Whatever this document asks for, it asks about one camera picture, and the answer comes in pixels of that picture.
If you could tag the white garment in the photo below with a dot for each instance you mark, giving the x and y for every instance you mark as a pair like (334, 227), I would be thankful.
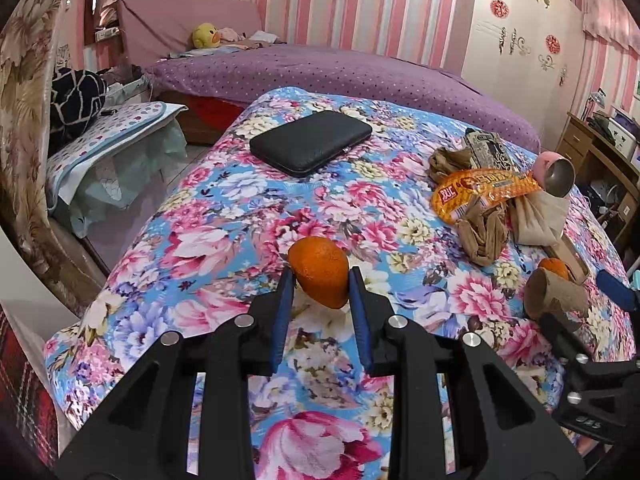
(262, 37)

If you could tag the brown phone case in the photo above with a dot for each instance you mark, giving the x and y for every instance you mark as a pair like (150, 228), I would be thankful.
(572, 260)

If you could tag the red plaid cloth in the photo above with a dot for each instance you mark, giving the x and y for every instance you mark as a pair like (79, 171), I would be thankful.
(20, 385)

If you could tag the pink garment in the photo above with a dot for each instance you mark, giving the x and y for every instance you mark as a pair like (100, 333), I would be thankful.
(231, 34)

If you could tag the light green cloth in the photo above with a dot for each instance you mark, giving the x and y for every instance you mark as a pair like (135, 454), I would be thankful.
(125, 175)

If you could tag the pink covered headboard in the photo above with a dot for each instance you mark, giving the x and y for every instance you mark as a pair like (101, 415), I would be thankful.
(175, 20)

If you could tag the pink window curtain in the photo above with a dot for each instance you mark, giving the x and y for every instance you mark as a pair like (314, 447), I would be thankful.
(610, 10)

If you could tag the white wardrobe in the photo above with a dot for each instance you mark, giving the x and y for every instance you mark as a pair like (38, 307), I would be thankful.
(525, 35)

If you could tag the beige stocking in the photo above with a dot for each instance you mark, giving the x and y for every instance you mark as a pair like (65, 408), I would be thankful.
(537, 220)

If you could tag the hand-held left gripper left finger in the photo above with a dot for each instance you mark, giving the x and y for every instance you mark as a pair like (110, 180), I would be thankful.
(284, 310)

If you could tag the grey patterned pouch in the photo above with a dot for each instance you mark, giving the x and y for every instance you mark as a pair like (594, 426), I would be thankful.
(487, 150)

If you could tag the small orange mandarin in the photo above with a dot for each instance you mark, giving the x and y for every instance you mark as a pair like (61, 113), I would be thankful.
(554, 266)

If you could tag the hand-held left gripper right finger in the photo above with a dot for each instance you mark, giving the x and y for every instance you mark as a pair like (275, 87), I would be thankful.
(360, 315)

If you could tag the wooden desk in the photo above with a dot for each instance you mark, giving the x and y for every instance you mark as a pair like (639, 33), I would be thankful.
(585, 150)

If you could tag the black leather wallet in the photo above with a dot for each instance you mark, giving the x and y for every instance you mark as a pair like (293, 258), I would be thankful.
(310, 142)

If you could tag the white storage box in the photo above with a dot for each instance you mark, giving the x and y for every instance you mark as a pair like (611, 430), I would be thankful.
(625, 132)

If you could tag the brown stocking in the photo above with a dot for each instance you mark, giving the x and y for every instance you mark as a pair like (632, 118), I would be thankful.
(450, 162)
(482, 235)

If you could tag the yellow duck plush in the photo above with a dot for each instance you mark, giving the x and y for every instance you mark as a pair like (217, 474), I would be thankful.
(206, 36)

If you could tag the orange snack wrapper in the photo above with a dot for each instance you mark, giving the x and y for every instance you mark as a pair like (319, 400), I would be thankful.
(480, 192)

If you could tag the white power strip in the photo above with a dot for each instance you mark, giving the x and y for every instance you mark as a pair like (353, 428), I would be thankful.
(106, 34)

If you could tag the floral blanket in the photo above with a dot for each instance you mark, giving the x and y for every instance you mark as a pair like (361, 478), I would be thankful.
(225, 220)

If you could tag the pink cup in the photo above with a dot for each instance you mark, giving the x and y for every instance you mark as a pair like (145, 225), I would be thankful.
(555, 172)

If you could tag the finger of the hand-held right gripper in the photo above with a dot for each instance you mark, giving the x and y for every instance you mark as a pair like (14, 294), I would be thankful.
(617, 287)
(570, 345)

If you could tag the dark patterned cloth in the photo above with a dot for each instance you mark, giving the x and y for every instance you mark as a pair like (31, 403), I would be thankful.
(75, 100)

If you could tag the purple dotted bed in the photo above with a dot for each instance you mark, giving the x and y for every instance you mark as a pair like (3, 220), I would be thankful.
(325, 70)

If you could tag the polka dot cushion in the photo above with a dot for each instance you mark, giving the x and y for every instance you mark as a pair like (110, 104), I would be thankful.
(110, 130)

